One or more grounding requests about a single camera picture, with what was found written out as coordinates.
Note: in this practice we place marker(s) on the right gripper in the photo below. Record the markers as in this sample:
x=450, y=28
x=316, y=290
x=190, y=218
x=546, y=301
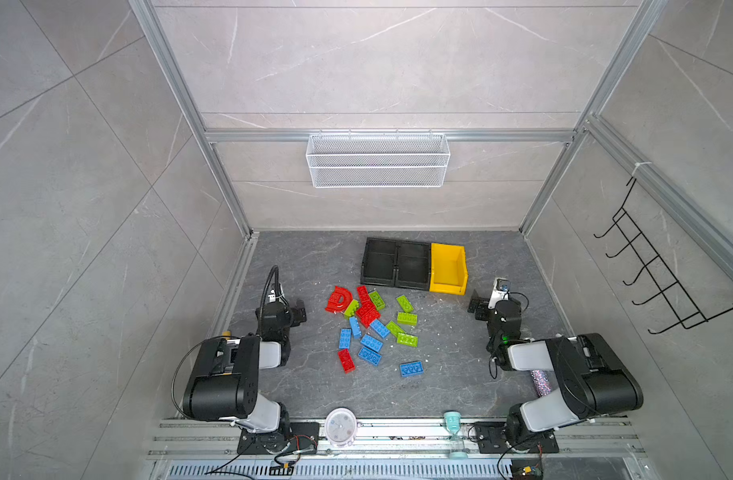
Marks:
x=479, y=305

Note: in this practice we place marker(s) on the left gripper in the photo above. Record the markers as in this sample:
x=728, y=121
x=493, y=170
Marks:
x=297, y=312

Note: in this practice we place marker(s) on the blue lego thin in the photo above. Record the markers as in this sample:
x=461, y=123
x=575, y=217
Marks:
x=355, y=327

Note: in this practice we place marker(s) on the green lego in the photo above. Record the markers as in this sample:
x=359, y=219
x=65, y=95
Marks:
x=407, y=340
x=376, y=300
x=351, y=309
x=407, y=318
x=394, y=329
x=405, y=304

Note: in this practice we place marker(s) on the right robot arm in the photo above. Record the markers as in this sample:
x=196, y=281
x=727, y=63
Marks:
x=591, y=380

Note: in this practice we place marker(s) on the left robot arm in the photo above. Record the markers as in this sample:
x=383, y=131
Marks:
x=225, y=381

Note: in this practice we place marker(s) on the red arch lego piece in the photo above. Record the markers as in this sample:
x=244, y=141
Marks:
x=339, y=300

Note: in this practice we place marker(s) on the yellow storage bin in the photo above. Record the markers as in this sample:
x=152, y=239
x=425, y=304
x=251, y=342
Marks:
x=449, y=274

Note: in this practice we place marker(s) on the green lego beside arch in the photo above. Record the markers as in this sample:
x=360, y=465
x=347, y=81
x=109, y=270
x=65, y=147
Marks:
x=351, y=309

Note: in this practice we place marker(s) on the glittery purple roll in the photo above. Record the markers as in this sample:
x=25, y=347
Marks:
x=541, y=382

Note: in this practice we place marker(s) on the red lego brick lower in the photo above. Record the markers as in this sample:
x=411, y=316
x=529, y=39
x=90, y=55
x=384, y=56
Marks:
x=346, y=361

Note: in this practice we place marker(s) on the red lego brick stack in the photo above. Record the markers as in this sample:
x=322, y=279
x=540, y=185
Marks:
x=367, y=312

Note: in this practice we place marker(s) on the right black storage bin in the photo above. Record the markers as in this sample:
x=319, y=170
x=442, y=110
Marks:
x=413, y=265

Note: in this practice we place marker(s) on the teal hourglass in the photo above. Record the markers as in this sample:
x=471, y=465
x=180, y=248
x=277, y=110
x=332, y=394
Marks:
x=452, y=424

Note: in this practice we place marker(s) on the white round timer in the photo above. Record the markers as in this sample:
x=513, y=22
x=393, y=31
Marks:
x=340, y=427

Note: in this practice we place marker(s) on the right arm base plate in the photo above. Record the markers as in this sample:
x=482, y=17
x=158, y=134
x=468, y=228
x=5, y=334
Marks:
x=497, y=437

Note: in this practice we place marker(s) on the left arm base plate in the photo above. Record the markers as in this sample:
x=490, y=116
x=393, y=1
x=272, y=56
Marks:
x=301, y=436

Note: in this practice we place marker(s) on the white wire mesh basket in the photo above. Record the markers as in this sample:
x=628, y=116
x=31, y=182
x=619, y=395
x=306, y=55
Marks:
x=397, y=160

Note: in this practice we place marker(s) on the black wire hook rack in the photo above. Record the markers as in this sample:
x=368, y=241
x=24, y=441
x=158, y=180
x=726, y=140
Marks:
x=653, y=265

